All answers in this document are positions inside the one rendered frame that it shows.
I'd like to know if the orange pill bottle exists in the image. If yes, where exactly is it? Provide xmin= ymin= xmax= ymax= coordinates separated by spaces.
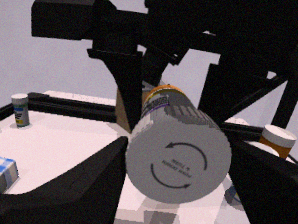
xmin=141 ymin=85 xmax=195 ymax=119

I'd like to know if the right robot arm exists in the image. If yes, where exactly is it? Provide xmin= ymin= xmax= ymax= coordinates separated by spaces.
xmin=141 ymin=0 xmax=298 ymax=87

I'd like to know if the grey bottle with brown label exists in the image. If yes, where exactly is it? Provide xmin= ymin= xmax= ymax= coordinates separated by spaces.
xmin=258 ymin=125 xmax=297 ymax=160

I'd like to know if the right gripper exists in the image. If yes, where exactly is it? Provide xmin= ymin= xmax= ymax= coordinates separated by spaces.
xmin=31 ymin=0 xmax=298 ymax=133

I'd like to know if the grey ribbed bottle cap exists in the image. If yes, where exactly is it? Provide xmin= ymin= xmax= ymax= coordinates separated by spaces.
xmin=125 ymin=105 xmax=232 ymax=204

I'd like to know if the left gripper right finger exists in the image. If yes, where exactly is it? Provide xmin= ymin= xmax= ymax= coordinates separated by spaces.
xmin=226 ymin=136 xmax=298 ymax=224

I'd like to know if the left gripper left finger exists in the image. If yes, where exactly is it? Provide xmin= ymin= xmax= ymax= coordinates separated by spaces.
xmin=0 ymin=136 xmax=129 ymax=224

